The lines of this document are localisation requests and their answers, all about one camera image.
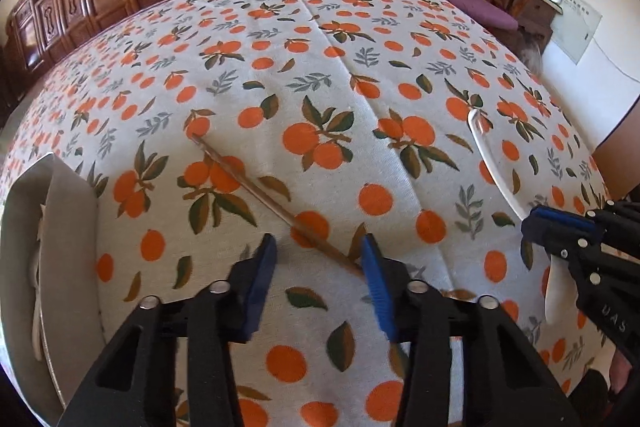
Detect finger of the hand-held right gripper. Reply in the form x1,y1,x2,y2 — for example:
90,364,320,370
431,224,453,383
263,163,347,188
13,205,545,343
522,205,604,241
521,224,602,304

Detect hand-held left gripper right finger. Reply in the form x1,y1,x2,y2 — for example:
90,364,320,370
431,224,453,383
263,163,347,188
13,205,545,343
361,234,583,427

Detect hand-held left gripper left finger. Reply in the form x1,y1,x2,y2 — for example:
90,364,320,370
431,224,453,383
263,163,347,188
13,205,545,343
57,234,277,427

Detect wooden chopstick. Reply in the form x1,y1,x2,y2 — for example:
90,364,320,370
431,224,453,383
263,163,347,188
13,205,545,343
190,133,366,277

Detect white long-handled spoon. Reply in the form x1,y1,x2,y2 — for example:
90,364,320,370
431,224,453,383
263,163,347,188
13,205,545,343
466,109,571,326

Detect grey utensil tray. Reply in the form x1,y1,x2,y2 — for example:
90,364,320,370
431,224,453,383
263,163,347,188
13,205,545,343
0,154,106,414

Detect person's right forearm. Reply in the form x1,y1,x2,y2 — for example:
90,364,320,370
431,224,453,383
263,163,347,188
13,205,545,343
607,349,640,395

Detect grey fluffy object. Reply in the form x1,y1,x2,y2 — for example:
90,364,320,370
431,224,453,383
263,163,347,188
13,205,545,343
519,43,545,74

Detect orange print tablecloth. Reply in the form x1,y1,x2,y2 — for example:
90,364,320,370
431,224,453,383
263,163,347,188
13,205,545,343
0,0,617,427

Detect white wall electrical panel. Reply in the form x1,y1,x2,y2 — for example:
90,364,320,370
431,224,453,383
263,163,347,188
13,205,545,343
549,0,604,66

